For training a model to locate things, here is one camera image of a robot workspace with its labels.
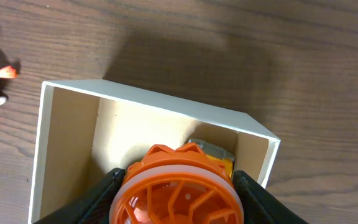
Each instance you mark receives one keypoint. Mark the white cardboard box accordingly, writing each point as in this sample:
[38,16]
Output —
[88,127]

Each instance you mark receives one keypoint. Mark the orange plastic cage ball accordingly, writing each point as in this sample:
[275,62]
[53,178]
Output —
[183,185]

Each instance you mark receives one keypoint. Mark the yellow grey toy truck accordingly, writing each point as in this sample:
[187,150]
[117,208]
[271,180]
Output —
[216,153]

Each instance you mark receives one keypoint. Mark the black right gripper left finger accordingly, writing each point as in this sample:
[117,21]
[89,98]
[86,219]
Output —
[93,206]

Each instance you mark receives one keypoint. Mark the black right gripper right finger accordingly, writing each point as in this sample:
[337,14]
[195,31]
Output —
[261,207]

